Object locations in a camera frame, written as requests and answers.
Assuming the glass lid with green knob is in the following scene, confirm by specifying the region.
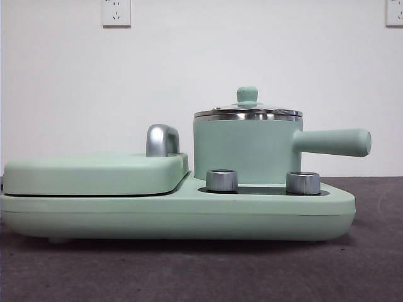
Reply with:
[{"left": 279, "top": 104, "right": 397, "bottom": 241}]
[{"left": 193, "top": 86, "right": 304, "bottom": 122}]

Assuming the silver control knob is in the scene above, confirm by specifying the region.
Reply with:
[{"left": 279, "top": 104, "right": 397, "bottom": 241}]
[
  {"left": 285, "top": 171, "right": 321, "bottom": 195},
  {"left": 205, "top": 169, "right": 239, "bottom": 193}
]

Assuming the mint green pot with handle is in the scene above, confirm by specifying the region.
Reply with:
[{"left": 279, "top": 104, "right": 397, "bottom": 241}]
[{"left": 193, "top": 109, "right": 373, "bottom": 186}]

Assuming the green griddle lid, silver handle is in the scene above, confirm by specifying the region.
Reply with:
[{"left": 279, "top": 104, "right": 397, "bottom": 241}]
[{"left": 2, "top": 124, "right": 190, "bottom": 196}]

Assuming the white wall socket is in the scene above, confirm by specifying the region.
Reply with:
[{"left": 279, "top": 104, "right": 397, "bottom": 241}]
[
  {"left": 101, "top": 0, "right": 132, "bottom": 28},
  {"left": 385, "top": 0, "right": 403, "bottom": 28}
]

